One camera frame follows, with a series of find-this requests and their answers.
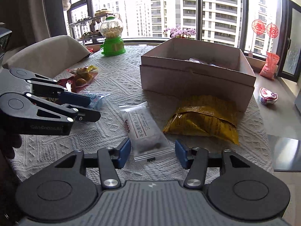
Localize clear bag brown snacks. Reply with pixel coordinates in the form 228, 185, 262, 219
58, 73, 98, 93

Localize white textured tablecloth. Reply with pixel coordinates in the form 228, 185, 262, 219
10, 45, 274, 180

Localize red yellow candy bag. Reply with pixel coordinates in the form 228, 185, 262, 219
67, 65, 98, 75

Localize red white bag on floor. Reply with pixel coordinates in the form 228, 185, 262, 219
259, 87, 278, 105

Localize grey washing machine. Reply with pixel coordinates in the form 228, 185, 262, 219
294, 90, 301, 113

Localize black framed window door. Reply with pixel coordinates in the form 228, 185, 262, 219
277, 0, 301, 83

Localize right red window decoration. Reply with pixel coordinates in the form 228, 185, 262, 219
266, 23, 279, 39

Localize yellow snack bag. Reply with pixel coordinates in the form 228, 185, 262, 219
163, 95, 239, 145

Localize orange bag by window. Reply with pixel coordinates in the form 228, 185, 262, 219
259, 52, 280, 80

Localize pink cardboard box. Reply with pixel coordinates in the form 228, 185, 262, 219
140, 38, 256, 112

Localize left red window decoration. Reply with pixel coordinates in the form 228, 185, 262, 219
252, 19, 266, 35

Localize metal shelf rack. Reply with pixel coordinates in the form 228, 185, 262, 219
69, 9, 114, 45

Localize pink orchid flower pot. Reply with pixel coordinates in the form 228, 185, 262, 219
163, 27, 196, 39

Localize blue white snack packet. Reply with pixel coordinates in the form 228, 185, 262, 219
81, 91, 110, 111

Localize red window decoration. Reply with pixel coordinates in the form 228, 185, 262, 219
252, 19, 266, 35
266, 23, 279, 39

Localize grey snack bar packet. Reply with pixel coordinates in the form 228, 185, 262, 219
119, 102, 173, 162

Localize beige covered chair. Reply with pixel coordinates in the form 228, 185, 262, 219
2, 35, 90, 78

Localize green gumball machine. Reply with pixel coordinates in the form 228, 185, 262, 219
100, 16, 125, 57

